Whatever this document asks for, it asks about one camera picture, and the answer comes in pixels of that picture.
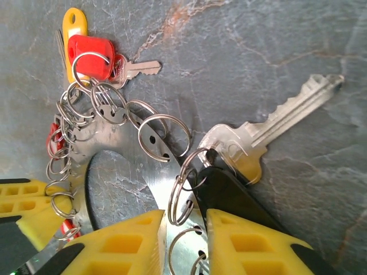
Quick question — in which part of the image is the black plastic key tag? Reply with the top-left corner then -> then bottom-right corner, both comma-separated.
197,148 -> 291,235

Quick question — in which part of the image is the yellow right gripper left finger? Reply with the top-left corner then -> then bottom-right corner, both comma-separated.
36,209 -> 167,275

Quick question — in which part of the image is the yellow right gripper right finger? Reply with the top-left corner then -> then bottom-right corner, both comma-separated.
206,208 -> 342,275

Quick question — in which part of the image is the silver split key ring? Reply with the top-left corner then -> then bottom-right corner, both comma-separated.
167,171 -> 200,227
91,81 -> 128,127
138,113 -> 192,163
49,191 -> 79,219
167,227 -> 206,275
175,147 -> 214,191
72,51 -> 111,87
126,99 -> 169,139

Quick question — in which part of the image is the small silver key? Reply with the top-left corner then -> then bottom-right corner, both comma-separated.
110,53 -> 162,90

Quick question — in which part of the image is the yellow plastic key tag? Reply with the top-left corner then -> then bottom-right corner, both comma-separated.
62,7 -> 89,87

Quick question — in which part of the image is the red plastic key tag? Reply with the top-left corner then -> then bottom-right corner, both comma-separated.
46,122 -> 66,153
59,218 -> 81,239

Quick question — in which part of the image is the large silver key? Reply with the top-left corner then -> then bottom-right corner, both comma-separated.
197,73 -> 345,184

